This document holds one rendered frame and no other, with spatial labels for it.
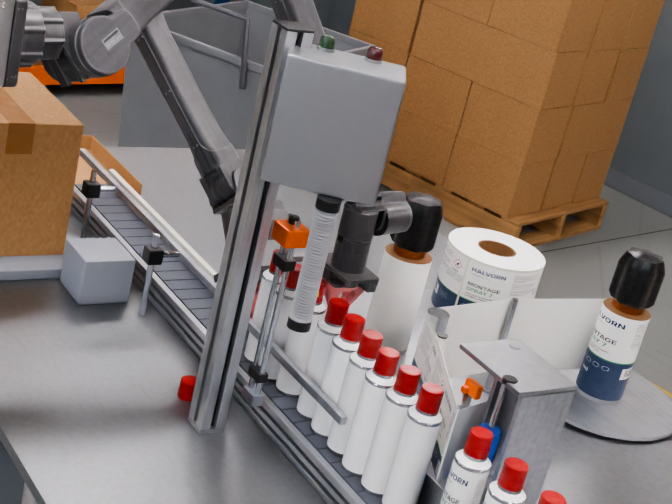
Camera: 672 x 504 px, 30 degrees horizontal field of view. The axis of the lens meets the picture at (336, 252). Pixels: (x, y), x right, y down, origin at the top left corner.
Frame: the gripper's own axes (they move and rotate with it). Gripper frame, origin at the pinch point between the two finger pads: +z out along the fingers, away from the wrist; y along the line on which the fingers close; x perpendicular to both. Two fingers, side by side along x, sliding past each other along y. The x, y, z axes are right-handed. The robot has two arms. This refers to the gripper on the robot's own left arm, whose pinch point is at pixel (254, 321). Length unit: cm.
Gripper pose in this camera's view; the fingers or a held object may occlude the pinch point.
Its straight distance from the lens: 218.1
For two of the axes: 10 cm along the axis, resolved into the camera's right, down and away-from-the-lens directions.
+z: 1.7, 9.8, -1.4
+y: 8.2, -0.6, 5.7
